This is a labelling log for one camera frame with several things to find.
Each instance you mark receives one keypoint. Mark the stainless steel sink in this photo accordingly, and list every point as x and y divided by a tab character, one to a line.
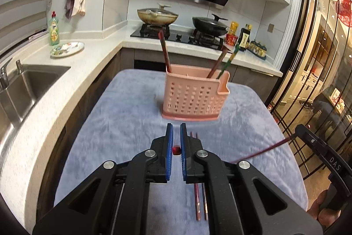
24	86

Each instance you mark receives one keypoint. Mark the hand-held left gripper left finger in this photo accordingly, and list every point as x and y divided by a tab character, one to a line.
169	152

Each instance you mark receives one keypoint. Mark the person's right hand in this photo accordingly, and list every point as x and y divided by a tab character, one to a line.
321	213

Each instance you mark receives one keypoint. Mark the grey wall socket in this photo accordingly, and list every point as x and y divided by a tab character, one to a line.
271	28

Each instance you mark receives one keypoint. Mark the black wok with lid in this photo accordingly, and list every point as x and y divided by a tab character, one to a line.
210	25

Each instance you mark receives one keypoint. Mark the red paper window decoration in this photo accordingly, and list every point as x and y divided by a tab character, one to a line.
345	12

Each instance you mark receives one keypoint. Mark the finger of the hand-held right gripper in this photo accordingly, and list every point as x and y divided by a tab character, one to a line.
319	148

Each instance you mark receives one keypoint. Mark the patterned white plate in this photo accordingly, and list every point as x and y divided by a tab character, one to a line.
67	49

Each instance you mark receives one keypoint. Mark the green dish soap bottle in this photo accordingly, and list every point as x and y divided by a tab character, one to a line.
54	31

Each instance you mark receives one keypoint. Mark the chrome kitchen faucet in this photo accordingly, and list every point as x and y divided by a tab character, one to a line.
4	75

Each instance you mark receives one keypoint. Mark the dark brown chopstick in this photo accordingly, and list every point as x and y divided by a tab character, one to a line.
217	64

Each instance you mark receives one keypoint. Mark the dark soy sauce bottle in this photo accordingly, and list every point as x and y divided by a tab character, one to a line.
244	39

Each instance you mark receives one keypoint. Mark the pink perforated utensil holder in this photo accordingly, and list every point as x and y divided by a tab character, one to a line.
192	97

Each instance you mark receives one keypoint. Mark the beige wok with lid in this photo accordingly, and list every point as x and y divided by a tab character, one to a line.
157	16

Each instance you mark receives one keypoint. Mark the red instant noodle cup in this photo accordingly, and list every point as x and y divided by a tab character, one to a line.
231	40

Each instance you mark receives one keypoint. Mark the yellow sauce bottle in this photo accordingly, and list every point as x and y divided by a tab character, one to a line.
233	28

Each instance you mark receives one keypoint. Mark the green chopstick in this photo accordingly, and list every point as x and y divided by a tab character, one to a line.
229	60

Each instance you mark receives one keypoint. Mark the maroon chopstick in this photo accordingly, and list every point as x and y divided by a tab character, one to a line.
197	202
264	151

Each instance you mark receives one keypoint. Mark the row of small seasoning jars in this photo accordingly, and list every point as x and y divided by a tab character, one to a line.
257	49

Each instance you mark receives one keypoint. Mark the black framed glass door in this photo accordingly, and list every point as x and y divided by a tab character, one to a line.
310	58

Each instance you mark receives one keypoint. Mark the blue fleece towel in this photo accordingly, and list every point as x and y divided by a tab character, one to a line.
123	119

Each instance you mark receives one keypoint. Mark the chrome soap dispenser pump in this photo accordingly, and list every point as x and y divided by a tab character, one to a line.
19	66

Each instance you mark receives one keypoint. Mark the black gas stove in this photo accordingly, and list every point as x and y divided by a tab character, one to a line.
181	38

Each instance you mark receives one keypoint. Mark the dark red chopstick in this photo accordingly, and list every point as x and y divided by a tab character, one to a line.
165	53

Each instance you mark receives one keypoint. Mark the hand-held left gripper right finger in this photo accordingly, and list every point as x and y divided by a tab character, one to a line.
183	152

